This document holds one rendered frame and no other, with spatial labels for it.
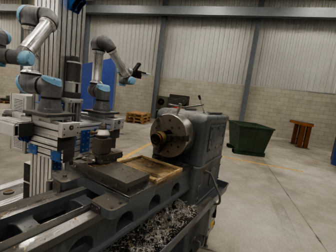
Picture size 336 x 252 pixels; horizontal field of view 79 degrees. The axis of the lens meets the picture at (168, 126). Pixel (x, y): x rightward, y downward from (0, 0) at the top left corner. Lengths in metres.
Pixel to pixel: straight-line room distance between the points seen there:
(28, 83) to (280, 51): 11.37
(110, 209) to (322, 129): 11.89
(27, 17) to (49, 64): 0.34
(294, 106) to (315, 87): 1.22
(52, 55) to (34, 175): 0.97
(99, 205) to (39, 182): 1.16
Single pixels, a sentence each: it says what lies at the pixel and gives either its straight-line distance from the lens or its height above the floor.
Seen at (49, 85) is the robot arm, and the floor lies 1.33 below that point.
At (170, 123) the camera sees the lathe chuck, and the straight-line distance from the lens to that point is 1.44.
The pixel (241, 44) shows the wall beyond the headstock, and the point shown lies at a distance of 11.86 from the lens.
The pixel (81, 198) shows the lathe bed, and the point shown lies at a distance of 1.10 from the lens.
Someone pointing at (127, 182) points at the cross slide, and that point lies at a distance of 0.93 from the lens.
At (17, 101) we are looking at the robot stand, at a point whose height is 1.17.
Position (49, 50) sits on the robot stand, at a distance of 1.81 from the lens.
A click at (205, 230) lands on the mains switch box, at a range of 2.05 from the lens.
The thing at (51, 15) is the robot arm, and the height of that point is 1.75.
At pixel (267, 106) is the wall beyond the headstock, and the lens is 11.60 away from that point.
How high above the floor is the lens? 1.36
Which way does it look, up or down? 8 degrees down
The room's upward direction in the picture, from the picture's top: 7 degrees clockwise
